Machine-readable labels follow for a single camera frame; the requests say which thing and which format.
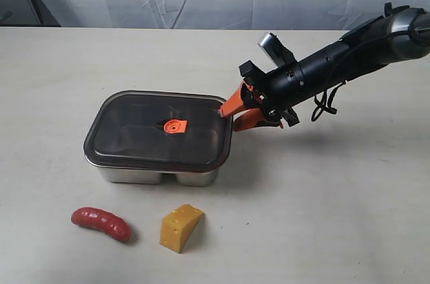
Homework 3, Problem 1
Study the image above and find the red toy sausage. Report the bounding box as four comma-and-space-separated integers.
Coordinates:
71, 207, 132, 242

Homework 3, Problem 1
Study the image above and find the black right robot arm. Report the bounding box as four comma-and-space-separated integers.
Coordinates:
219, 3, 429, 132

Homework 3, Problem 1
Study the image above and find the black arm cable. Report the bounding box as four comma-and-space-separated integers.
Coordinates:
310, 81, 347, 122

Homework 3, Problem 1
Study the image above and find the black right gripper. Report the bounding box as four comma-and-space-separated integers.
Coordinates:
219, 60, 304, 132

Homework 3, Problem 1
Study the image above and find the stainless steel lunch box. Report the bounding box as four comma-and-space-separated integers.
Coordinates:
83, 89, 232, 188

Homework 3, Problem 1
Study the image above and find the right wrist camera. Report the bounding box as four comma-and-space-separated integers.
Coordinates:
258, 32, 297, 67

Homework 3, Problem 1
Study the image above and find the yellow toy cheese wedge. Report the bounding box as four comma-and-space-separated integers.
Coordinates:
159, 204, 204, 253

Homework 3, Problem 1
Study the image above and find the dark transparent box lid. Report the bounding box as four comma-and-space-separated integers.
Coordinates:
83, 89, 232, 171

